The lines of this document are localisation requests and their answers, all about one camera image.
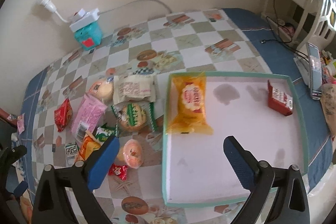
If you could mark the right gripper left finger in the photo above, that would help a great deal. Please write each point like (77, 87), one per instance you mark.
(51, 204)

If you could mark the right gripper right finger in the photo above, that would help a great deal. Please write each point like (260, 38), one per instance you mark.
(290, 204)

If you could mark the green white sachet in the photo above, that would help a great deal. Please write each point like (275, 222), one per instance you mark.
(71, 150)

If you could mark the orange snack packet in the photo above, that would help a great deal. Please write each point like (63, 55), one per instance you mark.
(89, 145)

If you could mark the red candy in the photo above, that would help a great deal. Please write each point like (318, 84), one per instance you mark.
(120, 171)

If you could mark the green white biscuit packet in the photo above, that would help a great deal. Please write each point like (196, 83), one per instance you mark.
(104, 131)

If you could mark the pink snack packet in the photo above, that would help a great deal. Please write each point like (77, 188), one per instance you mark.
(89, 112)

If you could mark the orange jelly cup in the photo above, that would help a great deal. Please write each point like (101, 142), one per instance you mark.
(132, 154)

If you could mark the small pink sachet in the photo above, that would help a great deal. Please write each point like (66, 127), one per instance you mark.
(21, 123)

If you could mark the small red snack packet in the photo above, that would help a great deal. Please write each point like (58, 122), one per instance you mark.
(63, 115)

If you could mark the white tray with teal rim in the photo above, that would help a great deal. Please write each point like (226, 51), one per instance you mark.
(254, 116)

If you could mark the red ketchup snack packet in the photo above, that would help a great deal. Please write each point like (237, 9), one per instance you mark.
(279, 101)

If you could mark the round pale bun packet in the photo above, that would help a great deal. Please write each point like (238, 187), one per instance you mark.
(102, 89)

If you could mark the green striped biscuit packet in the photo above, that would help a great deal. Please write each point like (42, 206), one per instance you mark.
(135, 116)

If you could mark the checkered tablecloth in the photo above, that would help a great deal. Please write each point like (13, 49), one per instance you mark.
(213, 40)

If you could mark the teal toy box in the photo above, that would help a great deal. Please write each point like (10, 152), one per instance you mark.
(89, 36)

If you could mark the beige wrapped cake packet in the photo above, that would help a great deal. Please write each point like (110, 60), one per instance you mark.
(133, 88)

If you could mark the yellow cake snack packet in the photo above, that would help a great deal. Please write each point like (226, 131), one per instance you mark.
(191, 111)

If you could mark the smartphone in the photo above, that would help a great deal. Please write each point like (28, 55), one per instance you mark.
(315, 72)

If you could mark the white power strip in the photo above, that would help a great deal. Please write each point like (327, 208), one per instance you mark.
(83, 18)

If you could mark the white lamp socket plug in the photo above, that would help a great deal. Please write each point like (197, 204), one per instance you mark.
(47, 4)

